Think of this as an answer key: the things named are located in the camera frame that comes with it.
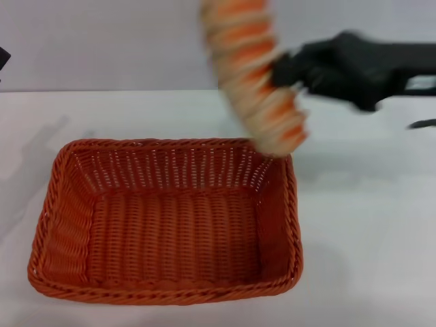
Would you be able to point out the orange woven plastic basket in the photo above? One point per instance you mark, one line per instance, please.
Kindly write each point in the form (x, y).
(170, 225)

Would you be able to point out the orange striped spiral bread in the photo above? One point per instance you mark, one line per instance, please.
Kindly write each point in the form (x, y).
(252, 75)

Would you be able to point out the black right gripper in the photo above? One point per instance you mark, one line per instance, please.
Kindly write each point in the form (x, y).
(357, 68)

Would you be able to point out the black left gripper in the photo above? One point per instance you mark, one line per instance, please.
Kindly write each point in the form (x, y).
(3, 56)

